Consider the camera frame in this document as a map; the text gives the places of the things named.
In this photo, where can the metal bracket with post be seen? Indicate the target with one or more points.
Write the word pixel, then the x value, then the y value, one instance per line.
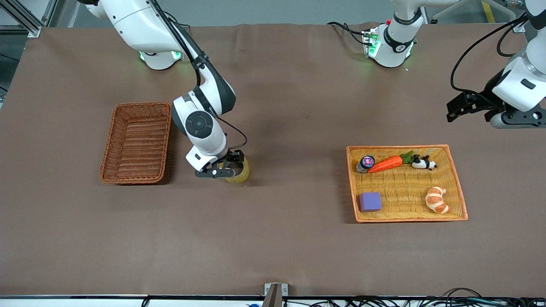
pixel 273 294

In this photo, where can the white table edge rail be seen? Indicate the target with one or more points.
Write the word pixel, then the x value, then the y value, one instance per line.
pixel 85 301

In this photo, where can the clear yellowish tape roll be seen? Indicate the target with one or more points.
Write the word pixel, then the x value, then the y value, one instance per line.
pixel 241 175

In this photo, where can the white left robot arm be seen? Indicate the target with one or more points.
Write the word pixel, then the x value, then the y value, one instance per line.
pixel 394 47

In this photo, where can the aluminium profile frame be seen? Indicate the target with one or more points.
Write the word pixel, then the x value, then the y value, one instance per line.
pixel 30 23

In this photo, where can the toy croissant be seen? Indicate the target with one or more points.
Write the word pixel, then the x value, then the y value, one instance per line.
pixel 436 200

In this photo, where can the black white panda toy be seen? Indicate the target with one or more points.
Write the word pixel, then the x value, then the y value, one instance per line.
pixel 421 163

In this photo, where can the purple foam block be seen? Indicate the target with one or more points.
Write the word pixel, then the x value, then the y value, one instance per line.
pixel 370 202

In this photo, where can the orange wicker tray basket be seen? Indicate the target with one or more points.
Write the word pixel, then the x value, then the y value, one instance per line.
pixel 409 192

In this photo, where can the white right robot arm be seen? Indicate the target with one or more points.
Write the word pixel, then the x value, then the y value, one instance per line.
pixel 140 25

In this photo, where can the orange toy carrot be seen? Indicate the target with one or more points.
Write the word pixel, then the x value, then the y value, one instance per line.
pixel 386 164

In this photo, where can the brown wicker basket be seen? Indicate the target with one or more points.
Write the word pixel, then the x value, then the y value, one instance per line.
pixel 136 145

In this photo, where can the brown table cover sheet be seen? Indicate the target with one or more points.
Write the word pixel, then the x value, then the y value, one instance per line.
pixel 298 106

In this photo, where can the small round tin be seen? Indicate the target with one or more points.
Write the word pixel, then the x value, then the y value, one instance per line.
pixel 367 162

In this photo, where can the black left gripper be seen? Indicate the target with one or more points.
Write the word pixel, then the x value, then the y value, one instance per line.
pixel 481 100

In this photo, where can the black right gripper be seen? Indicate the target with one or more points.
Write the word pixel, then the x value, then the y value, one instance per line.
pixel 234 156

